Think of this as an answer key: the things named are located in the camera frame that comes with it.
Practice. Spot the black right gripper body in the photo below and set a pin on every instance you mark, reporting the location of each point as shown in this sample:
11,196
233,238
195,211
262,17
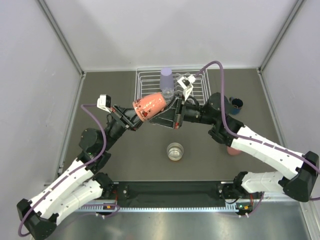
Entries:
180,112

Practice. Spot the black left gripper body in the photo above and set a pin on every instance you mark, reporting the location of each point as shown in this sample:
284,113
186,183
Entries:
119,120

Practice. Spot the clear plastic cup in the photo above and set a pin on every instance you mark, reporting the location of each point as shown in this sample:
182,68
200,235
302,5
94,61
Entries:
168,93

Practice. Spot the pink handled mug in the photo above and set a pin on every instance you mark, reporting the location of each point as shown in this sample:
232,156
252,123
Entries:
148,106

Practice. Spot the lavender plastic cup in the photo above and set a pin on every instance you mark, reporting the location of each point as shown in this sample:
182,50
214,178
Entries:
166,83

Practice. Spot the steel insulated tumbler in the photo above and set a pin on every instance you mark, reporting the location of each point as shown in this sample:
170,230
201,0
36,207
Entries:
175,151

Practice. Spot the pink plastic cup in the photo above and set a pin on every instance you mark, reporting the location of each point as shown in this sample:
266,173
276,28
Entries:
233,152

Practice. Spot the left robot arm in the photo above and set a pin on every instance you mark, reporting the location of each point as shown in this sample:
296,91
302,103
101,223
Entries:
83,180

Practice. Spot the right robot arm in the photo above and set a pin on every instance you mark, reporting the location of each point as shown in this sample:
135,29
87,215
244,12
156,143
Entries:
295,173

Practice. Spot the dark blue mug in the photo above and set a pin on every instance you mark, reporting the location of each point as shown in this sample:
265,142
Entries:
236,105

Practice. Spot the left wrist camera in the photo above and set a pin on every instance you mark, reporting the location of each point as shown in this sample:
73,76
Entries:
104,103

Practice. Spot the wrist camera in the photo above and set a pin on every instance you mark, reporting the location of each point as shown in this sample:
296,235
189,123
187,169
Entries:
104,103
186,82

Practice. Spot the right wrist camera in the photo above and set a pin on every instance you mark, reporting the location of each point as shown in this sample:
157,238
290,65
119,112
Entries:
186,82

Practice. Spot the white wire dish rack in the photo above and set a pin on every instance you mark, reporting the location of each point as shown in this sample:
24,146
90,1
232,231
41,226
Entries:
147,81

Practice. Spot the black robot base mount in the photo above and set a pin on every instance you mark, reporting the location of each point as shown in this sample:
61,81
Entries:
179,194

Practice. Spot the slotted cable duct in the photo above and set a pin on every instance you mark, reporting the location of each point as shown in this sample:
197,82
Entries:
226,208

